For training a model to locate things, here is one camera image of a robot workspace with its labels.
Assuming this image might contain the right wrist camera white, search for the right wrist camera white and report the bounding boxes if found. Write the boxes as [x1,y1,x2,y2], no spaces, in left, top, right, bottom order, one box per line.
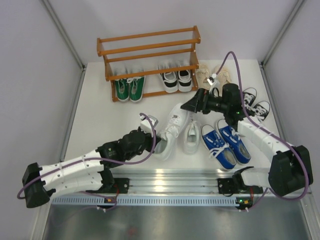
[206,73,218,87]

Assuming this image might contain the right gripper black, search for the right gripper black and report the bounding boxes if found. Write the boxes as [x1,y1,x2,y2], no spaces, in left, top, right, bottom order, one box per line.
[180,88,229,115]

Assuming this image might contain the black canvas sneaker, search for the black canvas sneaker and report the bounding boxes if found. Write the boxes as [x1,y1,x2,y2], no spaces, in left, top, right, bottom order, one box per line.
[252,100,271,122]
[242,87,257,107]

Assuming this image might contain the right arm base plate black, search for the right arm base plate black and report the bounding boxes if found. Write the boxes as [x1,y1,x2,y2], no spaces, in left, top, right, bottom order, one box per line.
[217,177,264,197]

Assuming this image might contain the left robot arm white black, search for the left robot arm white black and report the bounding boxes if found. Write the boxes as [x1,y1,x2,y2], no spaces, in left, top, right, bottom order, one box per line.
[21,128,161,209]

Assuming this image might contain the beige sneaker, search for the beige sneaker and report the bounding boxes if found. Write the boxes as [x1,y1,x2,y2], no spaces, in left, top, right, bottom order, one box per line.
[195,64,213,91]
[213,65,233,87]

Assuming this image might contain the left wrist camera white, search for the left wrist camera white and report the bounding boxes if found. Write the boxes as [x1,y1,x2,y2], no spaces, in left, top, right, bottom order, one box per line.
[140,115,159,134]

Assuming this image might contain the black white sneaker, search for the black white sneaker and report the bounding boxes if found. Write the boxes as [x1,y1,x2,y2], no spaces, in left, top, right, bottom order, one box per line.
[158,71,178,94]
[176,69,192,93]

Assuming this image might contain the black canvas sneaker lower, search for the black canvas sneaker lower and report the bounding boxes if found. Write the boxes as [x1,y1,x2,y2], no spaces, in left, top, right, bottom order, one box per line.
[252,100,271,122]

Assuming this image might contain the blue sneaker left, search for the blue sneaker left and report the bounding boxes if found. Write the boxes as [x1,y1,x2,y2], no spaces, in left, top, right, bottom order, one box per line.
[200,124,236,171]

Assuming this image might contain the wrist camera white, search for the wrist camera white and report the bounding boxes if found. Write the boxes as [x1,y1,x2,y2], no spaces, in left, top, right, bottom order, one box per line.
[140,115,159,134]
[206,73,218,87]

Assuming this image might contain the wooden two-tier shoe rack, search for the wooden two-tier shoe rack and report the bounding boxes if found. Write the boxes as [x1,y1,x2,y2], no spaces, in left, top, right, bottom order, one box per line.
[96,25,201,102]

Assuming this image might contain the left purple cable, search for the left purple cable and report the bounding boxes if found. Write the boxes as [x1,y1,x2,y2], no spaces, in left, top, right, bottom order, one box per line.
[16,112,160,213]

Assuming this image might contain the black canvas sneaker upper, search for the black canvas sneaker upper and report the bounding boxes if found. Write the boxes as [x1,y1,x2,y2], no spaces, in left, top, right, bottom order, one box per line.
[242,87,257,107]

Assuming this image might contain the aluminium mounting rail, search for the aluminium mounting rail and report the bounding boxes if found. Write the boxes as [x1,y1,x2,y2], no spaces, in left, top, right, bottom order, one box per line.
[41,167,313,196]

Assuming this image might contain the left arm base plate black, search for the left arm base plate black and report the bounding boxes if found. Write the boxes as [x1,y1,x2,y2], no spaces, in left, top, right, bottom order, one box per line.
[86,178,130,194]

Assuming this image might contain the blue sneaker right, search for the blue sneaker right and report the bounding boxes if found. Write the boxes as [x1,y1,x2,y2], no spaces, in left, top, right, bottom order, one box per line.
[216,119,251,165]

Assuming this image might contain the slotted grey cable duct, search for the slotted grey cable duct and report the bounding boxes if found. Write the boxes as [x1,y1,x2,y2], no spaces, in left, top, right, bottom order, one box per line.
[51,195,252,207]

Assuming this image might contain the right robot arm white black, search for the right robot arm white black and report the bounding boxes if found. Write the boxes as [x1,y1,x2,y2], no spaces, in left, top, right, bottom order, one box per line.
[181,83,314,197]

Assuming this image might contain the blue sneaker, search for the blue sneaker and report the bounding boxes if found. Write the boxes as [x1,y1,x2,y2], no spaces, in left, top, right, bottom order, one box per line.
[200,124,236,171]
[216,119,251,165]

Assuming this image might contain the green sneaker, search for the green sneaker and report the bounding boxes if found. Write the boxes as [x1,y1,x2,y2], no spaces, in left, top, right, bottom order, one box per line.
[114,78,130,102]
[127,76,146,103]

